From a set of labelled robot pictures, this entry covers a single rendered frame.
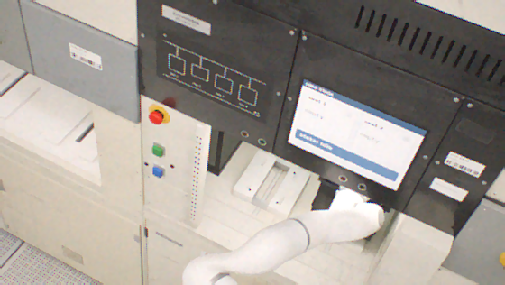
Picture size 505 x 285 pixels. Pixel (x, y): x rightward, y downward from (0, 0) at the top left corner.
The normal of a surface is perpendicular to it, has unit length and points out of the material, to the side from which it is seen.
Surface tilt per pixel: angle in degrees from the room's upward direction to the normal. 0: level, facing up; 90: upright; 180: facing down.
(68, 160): 0
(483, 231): 90
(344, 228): 45
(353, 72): 90
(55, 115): 0
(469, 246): 90
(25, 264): 0
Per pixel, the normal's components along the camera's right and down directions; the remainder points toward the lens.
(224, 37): -0.44, 0.65
